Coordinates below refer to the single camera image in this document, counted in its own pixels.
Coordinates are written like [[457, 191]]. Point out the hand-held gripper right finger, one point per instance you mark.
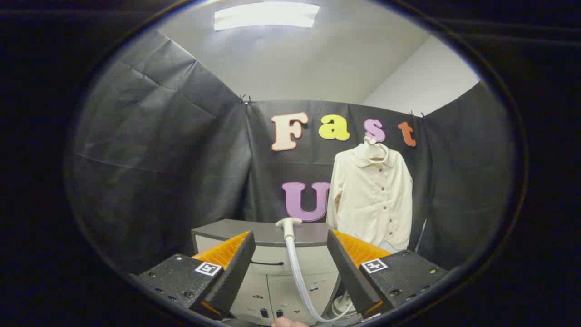
[[347, 272]]

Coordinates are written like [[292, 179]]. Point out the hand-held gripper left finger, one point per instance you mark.
[[236, 272]]

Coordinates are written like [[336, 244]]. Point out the cream button shirt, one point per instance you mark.
[[372, 200]]

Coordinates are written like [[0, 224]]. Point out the white steamer base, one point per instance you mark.
[[340, 306]]

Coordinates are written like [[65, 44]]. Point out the white clothes hanger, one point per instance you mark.
[[370, 140]]

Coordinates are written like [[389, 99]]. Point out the grey cabinet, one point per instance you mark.
[[263, 234]]

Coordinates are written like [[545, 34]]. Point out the thin grey pole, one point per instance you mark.
[[422, 234]]

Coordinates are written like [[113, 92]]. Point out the black backdrop cloth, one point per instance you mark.
[[159, 159]]

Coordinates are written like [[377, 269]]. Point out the ceiling light panel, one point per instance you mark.
[[268, 16]]

